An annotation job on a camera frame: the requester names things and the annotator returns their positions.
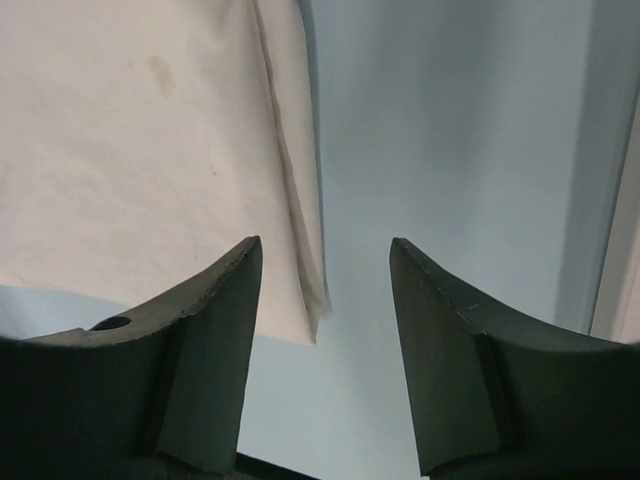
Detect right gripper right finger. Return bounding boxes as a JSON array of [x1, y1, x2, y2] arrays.
[[389, 238, 639, 479]]

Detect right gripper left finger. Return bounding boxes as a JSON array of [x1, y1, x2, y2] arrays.
[[1, 237, 263, 479]]

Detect cream white t shirt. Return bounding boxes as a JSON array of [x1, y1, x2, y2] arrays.
[[1, 1, 326, 345]]

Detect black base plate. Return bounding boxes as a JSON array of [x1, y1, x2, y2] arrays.
[[231, 453, 317, 480]]

